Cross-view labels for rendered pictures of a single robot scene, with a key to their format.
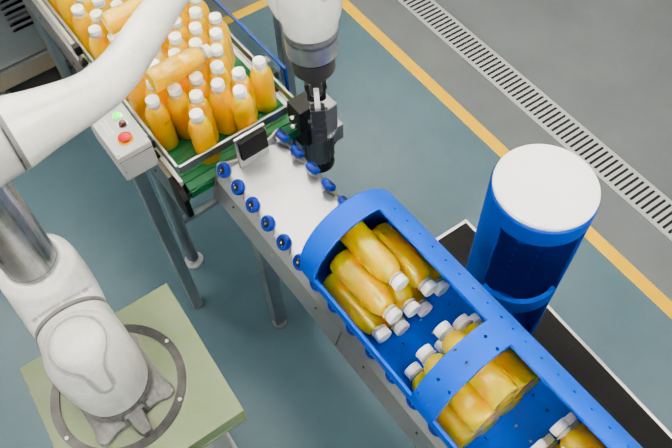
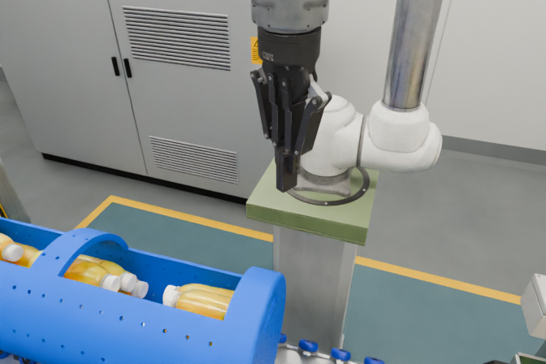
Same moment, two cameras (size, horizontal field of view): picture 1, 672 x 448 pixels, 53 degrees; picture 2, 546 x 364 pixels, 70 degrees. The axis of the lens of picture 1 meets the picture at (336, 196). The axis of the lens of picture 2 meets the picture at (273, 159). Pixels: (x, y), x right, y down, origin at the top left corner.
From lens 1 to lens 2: 1.40 m
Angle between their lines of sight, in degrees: 84
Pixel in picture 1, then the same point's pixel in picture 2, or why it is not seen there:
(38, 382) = not seen: hidden behind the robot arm
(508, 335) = (32, 275)
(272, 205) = not seen: outside the picture
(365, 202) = (244, 314)
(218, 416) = (257, 193)
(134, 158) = (534, 295)
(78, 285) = (371, 126)
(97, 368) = not seen: hidden behind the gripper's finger
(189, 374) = (294, 199)
